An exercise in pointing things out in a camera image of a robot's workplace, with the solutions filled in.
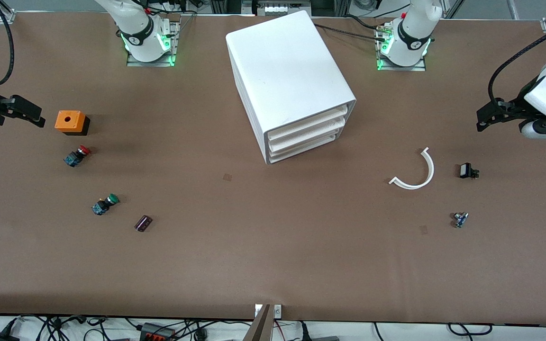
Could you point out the dark purple capacitor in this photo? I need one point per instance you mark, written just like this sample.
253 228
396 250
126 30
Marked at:
143 223

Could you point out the red push button switch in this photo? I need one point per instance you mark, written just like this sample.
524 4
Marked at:
75 157

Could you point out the small white bracket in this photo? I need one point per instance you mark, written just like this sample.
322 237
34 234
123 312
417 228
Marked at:
277 311

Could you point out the white drawer cabinet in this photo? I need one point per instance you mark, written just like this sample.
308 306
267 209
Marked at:
287 71

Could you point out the white lowest cabinet drawer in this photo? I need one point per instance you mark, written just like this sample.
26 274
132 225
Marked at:
301 148

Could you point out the green push button switch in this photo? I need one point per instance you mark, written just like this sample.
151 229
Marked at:
104 204

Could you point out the small blue metal component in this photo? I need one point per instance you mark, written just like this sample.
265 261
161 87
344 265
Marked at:
460 219

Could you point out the grey brown beam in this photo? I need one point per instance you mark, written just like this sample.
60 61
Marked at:
259 327

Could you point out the black orange power strip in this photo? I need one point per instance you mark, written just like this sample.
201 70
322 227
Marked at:
152 331

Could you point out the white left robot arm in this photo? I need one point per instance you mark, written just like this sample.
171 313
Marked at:
413 38

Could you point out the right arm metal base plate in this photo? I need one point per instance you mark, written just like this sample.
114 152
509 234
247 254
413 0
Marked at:
174 42

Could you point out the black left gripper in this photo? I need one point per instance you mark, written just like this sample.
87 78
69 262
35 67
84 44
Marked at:
521 100

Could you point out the white curved plastic strip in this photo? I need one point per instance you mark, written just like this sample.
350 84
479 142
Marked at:
430 170

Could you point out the white power strip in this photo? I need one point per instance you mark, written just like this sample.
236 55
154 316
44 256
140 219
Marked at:
282 8

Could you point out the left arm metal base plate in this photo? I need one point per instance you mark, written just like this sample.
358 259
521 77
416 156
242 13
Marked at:
408 68

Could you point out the white middle cabinet drawer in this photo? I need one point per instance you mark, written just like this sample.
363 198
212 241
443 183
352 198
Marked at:
308 137

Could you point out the white largest-gap cabinet drawer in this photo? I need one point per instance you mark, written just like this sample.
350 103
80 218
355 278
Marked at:
311 124

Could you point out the orange button box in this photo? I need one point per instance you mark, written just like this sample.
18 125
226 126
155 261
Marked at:
68 121

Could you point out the black switch with white face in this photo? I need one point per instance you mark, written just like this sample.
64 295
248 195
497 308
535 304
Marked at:
466 170

